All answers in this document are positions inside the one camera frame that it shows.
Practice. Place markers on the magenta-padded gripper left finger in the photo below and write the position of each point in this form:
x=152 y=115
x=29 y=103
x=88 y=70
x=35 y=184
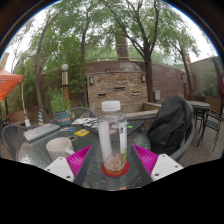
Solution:
x=78 y=160

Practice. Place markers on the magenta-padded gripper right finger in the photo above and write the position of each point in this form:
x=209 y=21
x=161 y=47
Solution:
x=148 y=160

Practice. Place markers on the clear white-capped drink bottle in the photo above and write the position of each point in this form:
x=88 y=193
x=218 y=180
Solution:
x=111 y=140

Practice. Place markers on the white ribbed mug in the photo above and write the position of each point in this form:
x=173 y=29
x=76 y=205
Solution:
x=58 y=148

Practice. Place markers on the yellow square card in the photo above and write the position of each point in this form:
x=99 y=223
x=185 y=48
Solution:
x=81 y=132

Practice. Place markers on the black laptop with stickers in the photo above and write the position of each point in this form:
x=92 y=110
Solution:
x=135 y=126

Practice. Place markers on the black jacket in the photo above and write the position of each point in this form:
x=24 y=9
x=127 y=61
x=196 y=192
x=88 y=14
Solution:
x=170 y=126

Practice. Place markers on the grey laptop with stickers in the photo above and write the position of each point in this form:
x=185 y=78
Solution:
x=40 y=131

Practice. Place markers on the potted green plant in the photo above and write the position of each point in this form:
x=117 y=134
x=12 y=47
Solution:
x=60 y=103

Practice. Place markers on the dark metal patio chair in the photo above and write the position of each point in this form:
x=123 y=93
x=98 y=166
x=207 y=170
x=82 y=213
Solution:
x=211 y=125

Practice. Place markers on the round grey patio table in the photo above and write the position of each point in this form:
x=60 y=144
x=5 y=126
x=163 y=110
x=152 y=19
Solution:
x=200 y=105

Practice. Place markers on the tall dark-trunk tree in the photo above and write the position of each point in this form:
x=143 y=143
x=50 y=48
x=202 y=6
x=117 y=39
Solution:
x=148 y=80

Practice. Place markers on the slim leaning tree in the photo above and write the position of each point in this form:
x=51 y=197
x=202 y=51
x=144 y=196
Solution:
x=38 y=86

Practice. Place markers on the orange canopy tent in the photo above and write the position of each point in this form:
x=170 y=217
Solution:
x=8 y=83

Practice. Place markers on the closed red patio umbrella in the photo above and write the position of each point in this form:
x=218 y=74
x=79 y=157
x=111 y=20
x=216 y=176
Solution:
x=220 y=80

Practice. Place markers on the blue yellow striped post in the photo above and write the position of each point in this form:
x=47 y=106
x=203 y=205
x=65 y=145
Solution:
x=40 y=116

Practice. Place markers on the grey wall box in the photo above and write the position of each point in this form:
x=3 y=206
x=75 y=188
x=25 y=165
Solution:
x=157 y=95

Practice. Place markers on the globe-topped lamp post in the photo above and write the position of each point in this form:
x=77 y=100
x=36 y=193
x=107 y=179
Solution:
x=64 y=83

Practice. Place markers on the black wall lantern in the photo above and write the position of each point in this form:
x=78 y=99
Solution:
x=91 y=80
x=143 y=78

